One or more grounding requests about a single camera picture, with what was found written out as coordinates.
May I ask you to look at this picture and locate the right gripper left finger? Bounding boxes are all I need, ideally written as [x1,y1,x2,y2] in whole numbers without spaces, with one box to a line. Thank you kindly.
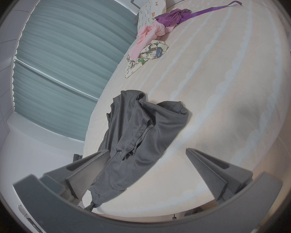
[40,150,111,200]

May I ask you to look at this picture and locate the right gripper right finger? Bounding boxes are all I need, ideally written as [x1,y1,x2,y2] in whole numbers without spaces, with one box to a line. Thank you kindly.
[185,148,254,201]

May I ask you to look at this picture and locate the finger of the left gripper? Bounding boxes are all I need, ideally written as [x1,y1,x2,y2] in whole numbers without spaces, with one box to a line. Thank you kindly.
[84,201,97,212]

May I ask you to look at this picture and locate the black T-shirt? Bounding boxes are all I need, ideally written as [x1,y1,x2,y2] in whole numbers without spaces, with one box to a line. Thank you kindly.
[88,89,189,207]

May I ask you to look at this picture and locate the bed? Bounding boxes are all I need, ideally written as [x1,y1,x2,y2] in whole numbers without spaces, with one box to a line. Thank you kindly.
[82,0,291,221]

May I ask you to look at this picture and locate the blue-green curtain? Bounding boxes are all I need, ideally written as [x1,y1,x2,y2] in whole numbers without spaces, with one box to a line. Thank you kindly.
[15,0,139,100]
[12,61,98,143]

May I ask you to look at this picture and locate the white printed garment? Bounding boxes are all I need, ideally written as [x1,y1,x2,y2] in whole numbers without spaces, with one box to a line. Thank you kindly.
[125,40,170,79]

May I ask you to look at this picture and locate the pink garment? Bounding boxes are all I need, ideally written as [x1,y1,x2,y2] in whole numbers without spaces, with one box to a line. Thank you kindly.
[130,23,171,61]

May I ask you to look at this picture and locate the purple garment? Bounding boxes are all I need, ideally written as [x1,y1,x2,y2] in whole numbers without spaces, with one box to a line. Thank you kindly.
[155,0,242,27]

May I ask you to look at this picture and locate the white printed pillow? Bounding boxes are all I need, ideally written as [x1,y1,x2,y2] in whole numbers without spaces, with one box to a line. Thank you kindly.
[137,0,167,30]

